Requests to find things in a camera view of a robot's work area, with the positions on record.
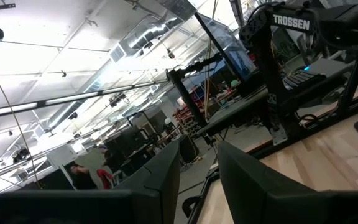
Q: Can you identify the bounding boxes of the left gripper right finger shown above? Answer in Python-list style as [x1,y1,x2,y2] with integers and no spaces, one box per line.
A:
[218,141,323,224]

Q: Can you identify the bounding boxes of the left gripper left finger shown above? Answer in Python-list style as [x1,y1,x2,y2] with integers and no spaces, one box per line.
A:
[113,140,181,224]

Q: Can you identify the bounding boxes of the black workstation desk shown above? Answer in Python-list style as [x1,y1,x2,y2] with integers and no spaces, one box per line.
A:
[103,124,155,175]

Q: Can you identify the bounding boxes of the red storage rack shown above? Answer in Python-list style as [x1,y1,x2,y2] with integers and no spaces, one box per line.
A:
[172,105,205,138]

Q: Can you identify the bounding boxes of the grey desk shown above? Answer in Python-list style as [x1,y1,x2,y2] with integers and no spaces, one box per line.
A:
[197,58,357,138]

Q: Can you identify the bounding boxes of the person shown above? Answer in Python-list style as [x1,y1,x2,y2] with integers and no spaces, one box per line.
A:
[70,164,98,190]

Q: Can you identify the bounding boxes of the black partition panel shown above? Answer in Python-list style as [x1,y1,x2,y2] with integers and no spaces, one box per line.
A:
[19,167,75,191]

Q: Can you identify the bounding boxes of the black keyboard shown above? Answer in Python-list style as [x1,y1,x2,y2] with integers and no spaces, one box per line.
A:
[283,69,328,91]

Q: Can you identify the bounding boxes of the flat black monitor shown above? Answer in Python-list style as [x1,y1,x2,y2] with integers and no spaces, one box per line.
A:
[193,12,258,83]

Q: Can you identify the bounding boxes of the black ceiling spotlight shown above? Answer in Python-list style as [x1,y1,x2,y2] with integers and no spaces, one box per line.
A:
[12,148,31,164]

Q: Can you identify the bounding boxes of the black monitor stand post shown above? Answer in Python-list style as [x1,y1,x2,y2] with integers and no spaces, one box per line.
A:
[166,53,224,128]

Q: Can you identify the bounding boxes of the black ceiling-mounted camera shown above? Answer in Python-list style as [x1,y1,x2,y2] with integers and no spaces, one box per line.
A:
[108,92,127,108]

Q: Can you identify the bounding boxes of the yellow hanging cable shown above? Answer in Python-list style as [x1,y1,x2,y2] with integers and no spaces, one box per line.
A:
[203,0,219,119]

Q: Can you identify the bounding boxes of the silver ventilation duct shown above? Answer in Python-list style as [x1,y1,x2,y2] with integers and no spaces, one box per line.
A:
[109,0,198,63]

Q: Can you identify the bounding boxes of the thin hanging cable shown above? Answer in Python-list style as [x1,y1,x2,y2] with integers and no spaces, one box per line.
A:
[0,46,42,188]

